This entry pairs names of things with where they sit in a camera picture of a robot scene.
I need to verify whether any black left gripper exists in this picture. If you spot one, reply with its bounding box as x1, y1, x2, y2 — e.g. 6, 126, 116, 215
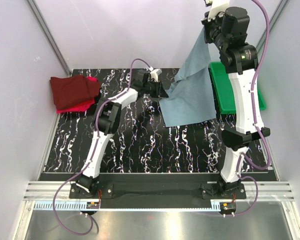
142, 80, 168, 99

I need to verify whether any light blue t shirt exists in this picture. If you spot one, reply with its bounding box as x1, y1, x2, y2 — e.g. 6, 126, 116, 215
159, 29, 216, 128

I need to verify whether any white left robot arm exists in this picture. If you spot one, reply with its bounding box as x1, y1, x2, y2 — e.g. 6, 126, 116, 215
70, 67, 168, 198

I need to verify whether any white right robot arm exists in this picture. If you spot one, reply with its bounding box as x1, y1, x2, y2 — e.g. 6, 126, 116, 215
201, 0, 271, 199

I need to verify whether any green plastic bin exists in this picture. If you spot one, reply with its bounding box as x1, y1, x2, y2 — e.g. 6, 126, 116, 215
209, 61, 267, 115

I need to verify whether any bright red folded t shirt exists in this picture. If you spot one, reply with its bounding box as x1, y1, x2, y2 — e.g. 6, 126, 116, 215
56, 76, 98, 115

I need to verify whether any dark red folded t shirt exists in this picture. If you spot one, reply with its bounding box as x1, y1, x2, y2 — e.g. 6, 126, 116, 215
49, 75, 101, 111

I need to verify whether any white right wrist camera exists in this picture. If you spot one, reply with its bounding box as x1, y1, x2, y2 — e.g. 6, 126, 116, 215
204, 0, 230, 22

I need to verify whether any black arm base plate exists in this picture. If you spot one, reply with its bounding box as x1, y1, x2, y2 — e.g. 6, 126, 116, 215
69, 182, 247, 200

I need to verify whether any aluminium front rail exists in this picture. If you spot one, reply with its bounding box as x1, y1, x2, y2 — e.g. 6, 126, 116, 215
23, 181, 294, 202

